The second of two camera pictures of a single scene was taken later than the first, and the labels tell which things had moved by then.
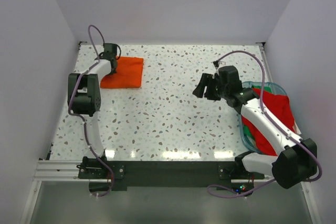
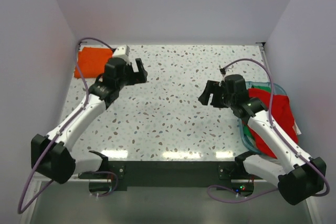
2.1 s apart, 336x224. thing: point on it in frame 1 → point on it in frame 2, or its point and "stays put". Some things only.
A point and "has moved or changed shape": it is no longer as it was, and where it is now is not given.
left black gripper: [115, 71] → [136, 77]
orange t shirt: [128, 74] has moved or changed shape
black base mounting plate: [106, 178] stays put
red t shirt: [278, 105] stays put
